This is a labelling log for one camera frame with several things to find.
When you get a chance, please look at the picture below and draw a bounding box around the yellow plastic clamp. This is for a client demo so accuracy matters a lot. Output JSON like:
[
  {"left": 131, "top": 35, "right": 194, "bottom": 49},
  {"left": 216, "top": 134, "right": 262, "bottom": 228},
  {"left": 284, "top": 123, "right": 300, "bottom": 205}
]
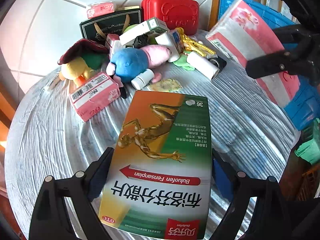
[{"left": 175, "top": 27, "right": 216, "bottom": 57}]

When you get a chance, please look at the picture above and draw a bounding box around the white lint roller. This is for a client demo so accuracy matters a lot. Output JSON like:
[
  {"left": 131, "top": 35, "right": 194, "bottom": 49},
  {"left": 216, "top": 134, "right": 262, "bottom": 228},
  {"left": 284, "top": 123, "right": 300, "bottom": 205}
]
[{"left": 187, "top": 51, "right": 219, "bottom": 80}]

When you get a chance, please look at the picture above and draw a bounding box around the small pink tissue pack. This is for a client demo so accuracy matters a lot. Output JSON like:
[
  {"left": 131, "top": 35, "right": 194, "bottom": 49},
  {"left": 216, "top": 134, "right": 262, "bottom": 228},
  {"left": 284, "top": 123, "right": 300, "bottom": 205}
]
[{"left": 86, "top": 2, "right": 117, "bottom": 19}]

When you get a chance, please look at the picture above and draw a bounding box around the black tape roll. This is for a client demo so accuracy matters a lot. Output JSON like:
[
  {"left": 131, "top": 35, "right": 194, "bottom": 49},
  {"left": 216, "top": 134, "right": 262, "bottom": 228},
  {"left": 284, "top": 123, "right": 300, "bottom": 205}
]
[{"left": 209, "top": 56, "right": 227, "bottom": 72}]

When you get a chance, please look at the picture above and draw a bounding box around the green ibuprofen medicine box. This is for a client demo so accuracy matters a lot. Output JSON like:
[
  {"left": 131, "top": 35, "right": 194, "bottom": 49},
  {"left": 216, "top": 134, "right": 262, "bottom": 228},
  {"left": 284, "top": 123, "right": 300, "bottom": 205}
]
[{"left": 99, "top": 90, "right": 212, "bottom": 239}]

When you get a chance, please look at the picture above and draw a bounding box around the red bear mini suitcase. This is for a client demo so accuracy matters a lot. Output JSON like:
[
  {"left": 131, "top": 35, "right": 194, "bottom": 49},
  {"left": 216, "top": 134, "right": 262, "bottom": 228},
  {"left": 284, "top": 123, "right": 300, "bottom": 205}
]
[{"left": 141, "top": 0, "right": 200, "bottom": 35}]

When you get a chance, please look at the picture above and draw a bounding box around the blue pig plush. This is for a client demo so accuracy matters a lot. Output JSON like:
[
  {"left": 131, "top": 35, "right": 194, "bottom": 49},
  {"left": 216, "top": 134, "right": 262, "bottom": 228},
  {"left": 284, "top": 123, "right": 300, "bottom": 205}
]
[{"left": 106, "top": 44, "right": 171, "bottom": 83}]

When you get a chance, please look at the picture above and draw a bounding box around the blue plastic storage crate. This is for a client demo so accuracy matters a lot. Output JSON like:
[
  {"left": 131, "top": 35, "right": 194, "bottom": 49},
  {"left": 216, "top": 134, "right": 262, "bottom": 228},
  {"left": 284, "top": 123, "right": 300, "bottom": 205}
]
[{"left": 208, "top": 0, "right": 319, "bottom": 131}]

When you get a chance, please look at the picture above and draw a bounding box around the black gift box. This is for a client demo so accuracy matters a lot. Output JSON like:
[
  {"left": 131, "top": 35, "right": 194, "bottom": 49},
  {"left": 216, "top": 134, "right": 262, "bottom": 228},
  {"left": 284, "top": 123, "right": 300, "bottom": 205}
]
[{"left": 79, "top": 6, "right": 143, "bottom": 45}]

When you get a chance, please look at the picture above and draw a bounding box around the yellow green plush toy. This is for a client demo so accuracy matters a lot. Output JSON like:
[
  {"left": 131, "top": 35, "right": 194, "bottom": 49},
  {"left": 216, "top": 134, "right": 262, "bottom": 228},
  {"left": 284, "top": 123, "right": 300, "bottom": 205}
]
[{"left": 59, "top": 53, "right": 108, "bottom": 87}]

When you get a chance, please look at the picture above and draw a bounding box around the blue label floss pack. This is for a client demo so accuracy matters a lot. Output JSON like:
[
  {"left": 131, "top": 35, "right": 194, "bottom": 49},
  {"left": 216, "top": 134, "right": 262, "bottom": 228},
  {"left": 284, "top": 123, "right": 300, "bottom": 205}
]
[{"left": 155, "top": 29, "right": 184, "bottom": 62}]

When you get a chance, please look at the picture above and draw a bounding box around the pink barcode tissue pack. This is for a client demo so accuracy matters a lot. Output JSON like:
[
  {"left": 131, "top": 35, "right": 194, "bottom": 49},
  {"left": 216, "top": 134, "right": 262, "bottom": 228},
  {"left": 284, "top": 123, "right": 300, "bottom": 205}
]
[{"left": 69, "top": 72, "right": 120, "bottom": 122}]

